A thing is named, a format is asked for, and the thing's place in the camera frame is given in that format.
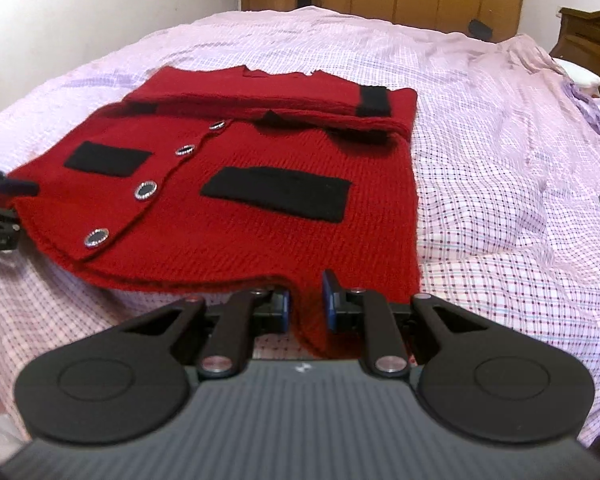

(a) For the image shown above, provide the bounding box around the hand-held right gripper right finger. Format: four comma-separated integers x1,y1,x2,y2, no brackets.
321,269,482,379

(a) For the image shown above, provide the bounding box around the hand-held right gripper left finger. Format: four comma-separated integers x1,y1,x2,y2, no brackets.
114,284,294,379

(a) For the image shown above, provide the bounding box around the red knit cardigan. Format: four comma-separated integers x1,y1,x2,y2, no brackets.
0,64,422,361

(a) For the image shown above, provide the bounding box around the pink checked bed sheet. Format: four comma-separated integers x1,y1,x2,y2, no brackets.
0,6,600,461

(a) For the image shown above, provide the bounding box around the small black object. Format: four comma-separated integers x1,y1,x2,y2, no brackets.
467,18,494,42

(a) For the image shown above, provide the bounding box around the purple cloth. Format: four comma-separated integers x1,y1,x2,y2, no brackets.
562,77,600,152

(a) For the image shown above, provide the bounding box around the white pillow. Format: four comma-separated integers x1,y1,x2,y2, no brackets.
553,57,600,89

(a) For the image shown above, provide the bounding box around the dark wooden headboard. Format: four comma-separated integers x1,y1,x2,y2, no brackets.
550,7,600,101

